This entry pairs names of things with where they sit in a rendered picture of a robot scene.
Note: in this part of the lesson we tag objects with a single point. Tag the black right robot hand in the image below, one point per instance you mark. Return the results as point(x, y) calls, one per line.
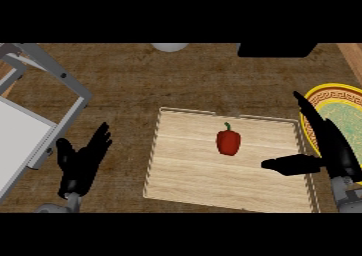
point(339, 150)

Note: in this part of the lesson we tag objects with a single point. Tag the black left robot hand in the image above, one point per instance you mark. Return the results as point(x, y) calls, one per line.
point(82, 160)

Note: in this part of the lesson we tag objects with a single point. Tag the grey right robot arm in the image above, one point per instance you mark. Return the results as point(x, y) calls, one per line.
point(349, 195)

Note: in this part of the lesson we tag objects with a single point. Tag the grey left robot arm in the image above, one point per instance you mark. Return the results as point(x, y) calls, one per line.
point(62, 205)

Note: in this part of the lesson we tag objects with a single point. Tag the yellow patterned plate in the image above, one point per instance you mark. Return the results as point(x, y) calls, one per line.
point(347, 113)

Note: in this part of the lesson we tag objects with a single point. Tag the red bell pepper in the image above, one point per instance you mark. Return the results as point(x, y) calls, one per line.
point(229, 141)

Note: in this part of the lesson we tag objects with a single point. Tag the pale wooden tray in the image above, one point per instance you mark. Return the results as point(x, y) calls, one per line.
point(228, 166)

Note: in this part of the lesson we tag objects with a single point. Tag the brown wooden board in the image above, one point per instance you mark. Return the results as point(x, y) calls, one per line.
point(358, 61)

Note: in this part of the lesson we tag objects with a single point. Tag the black appliance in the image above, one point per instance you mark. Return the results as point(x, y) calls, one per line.
point(277, 50)

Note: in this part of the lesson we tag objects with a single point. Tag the white round object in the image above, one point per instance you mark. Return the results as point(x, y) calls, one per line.
point(170, 46)

